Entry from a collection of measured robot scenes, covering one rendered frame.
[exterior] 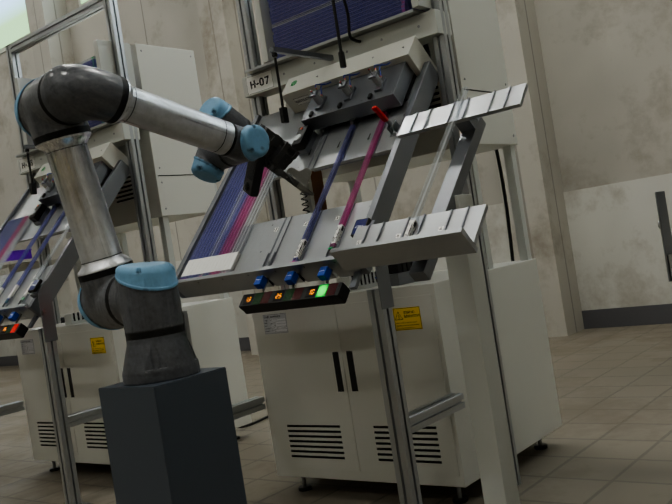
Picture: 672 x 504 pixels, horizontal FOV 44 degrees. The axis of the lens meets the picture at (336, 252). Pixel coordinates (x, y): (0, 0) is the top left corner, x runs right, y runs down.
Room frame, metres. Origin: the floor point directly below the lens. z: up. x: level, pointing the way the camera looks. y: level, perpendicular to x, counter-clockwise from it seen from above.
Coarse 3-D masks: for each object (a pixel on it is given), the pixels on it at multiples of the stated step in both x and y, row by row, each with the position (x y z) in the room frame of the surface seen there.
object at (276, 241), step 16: (336, 208) 2.18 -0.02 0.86; (352, 208) 2.13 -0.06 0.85; (368, 208) 2.10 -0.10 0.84; (256, 224) 2.37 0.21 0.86; (272, 224) 2.32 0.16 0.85; (288, 224) 2.26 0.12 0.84; (304, 224) 2.22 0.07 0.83; (320, 224) 2.18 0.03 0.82; (336, 224) 2.13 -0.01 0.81; (352, 224) 2.09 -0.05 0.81; (256, 240) 2.31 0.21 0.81; (272, 240) 2.26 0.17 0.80; (288, 240) 2.22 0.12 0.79; (320, 240) 2.13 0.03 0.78; (240, 256) 2.31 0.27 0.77; (256, 256) 2.26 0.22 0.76; (272, 256) 2.20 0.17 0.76; (288, 256) 2.17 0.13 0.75; (304, 256) 2.13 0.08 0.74; (320, 256) 2.09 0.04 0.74
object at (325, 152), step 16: (416, 80) 2.35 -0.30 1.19; (288, 112) 2.69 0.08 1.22; (304, 112) 2.62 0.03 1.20; (400, 112) 2.29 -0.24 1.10; (272, 128) 2.68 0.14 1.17; (288, 128) 2.62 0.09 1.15; (336, 128) 2.44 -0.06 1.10; (368, 128) 2.34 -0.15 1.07; (384, 128) 2.29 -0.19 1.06; (320, 144) 2.44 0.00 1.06; (336, 144) 2.39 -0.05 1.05; (352, 144) 2.33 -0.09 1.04; (368, 144) 2.28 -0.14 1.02; (384, 144) 2.24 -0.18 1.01; (304, 160) 2.43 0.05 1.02; (320, 160) 2.38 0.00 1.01; (352, 160) 2.29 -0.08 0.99
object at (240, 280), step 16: (240, 272) 2.21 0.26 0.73; (256, 272) 2.18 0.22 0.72; (272, 272) 2.15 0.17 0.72; (304, 272) 2.10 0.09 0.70; (336, 272) 2.05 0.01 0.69; (352, 272) 2.03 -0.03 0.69; (192, 288) 2.37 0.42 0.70; (208, 288) 2.34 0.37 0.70; (224, 288) 2.31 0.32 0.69; (240, 288) 2.28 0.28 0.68; (256, 288) 2.25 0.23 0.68
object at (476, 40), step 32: (448, 0) 2.48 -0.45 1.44; (480, 0) 2.64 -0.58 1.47; (480, 32) 2.62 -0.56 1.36; (480, 64) 2.59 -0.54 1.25; (512, 128) 2.71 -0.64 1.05; (384, 160) 2.68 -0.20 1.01; (416, 160) 2.72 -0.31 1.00; (512, 160) 2.70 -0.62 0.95; (480, 192) 2.51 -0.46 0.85; (512, 192) 2.72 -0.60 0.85; (512, 256) 2.83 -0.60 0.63
